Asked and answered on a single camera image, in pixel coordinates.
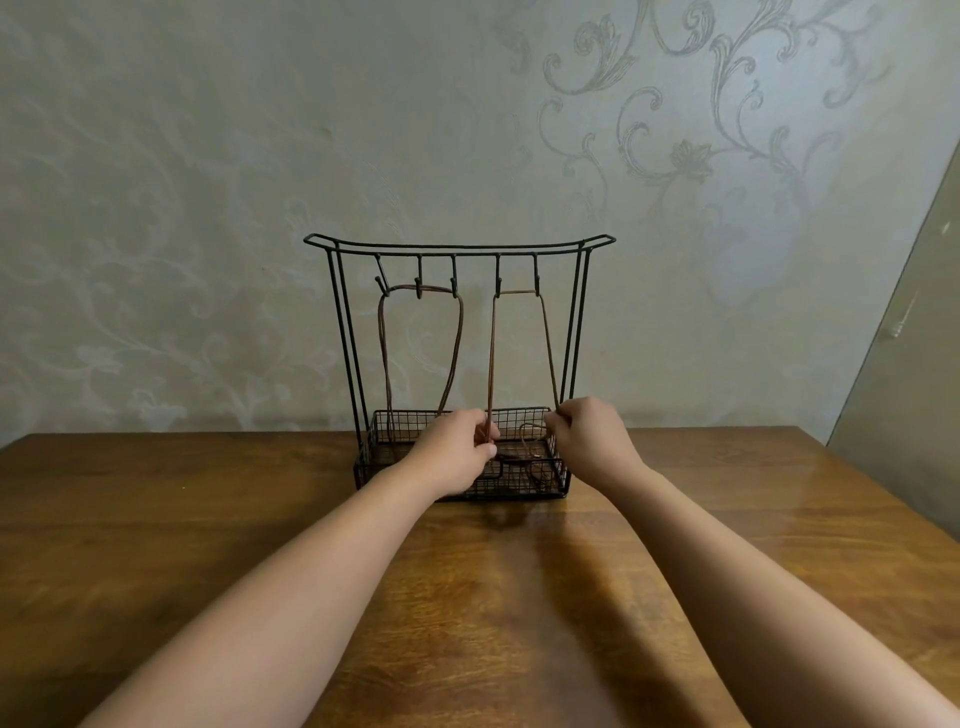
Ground person's right hand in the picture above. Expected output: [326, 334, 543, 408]
[543, 396, 648, 494]

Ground person's left hand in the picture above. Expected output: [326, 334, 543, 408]
[405, 408, 502, 501]

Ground brown cord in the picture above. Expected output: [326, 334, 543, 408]
[483, 287, 562, 485]
[375, 282, 466, 450]

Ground person's left forearm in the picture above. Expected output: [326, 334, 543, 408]
[77, 463, 451, 728]

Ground person's right forearm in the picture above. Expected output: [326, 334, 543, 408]
[600, 466, 960, 728]

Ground beige door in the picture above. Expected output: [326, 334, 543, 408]
[823, 141, 960, 543]

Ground black wire rack with basket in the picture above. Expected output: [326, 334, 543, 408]
[303, 233, 618, 502]

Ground metal door handle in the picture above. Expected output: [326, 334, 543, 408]
[887, 294, 921, 344]

